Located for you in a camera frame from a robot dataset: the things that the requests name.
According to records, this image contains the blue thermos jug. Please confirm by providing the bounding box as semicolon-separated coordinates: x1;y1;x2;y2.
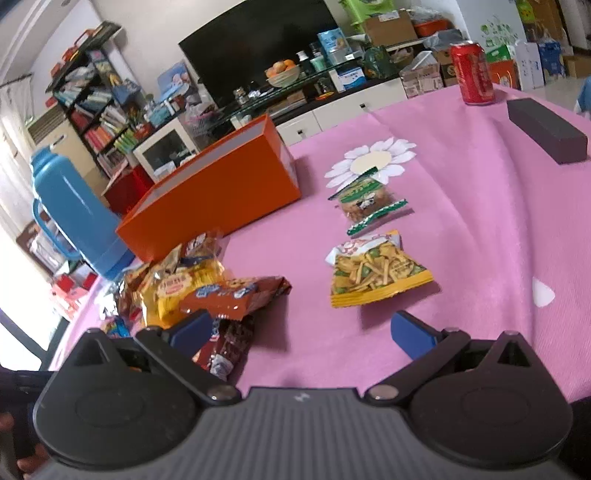
31;146;134;281

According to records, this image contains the brown cardboard box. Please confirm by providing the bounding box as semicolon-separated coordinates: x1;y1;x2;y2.
363;10;418;47

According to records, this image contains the blue cookie snack pack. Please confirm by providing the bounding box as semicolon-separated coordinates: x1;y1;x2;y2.
100;316;131;339

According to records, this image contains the yellow orange snack bag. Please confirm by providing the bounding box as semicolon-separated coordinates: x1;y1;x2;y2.
134;239;224;329

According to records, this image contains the white tv cabinet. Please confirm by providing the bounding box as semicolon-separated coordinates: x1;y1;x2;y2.
276;78;407;146

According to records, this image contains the white air conditioner unit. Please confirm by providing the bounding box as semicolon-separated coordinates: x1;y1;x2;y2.
27;105;107;194

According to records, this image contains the white microwave oven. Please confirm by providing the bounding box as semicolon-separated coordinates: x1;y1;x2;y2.
132;118;198;183

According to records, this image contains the red soda can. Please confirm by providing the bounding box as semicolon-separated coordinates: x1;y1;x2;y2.
450;41;495;105

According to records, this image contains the fruit bowl with oranges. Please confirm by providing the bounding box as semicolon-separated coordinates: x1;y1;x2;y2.
266;59;301;88

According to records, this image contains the orange cardboard box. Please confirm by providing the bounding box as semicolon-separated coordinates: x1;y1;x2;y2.
116;115;301;262

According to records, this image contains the bookshelf with books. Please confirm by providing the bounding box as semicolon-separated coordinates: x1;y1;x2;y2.
46;21;143;178

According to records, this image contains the dark grey rectangular box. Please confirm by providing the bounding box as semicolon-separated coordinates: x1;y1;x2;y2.
507;98;588;165

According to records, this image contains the green clear cookie pack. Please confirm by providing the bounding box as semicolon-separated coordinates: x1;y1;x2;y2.
329;167;408;237

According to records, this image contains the brown chocolate cookie pack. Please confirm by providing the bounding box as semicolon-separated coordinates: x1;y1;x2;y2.
178;276;291;321

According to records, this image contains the black television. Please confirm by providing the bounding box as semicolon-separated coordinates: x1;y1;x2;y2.
179;0;338;107

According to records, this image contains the pink tablecloth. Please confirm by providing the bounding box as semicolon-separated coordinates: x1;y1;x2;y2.
222;87;590;400

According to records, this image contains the yellow green chips bag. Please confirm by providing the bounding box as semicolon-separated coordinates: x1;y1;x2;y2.
325;230;434;308

